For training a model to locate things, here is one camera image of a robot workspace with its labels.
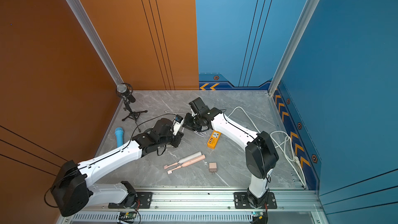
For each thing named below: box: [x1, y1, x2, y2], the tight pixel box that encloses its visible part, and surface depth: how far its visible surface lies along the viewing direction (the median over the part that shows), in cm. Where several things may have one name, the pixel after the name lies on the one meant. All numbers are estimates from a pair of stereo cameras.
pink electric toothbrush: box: [167, 154, 206, 175], surface depth 86 cm
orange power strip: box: [207, 130, 222, 150], surface depth 93 cm
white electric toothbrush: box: [163, 151, 203, 170], surface depth 87 cm
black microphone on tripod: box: [116, 82, 148, 133], surface depth 93 cm
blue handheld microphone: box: [115, 127, 124, 148], surface depth 95 cm
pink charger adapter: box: [208, 162, 218, 175], surface depth 84 cm
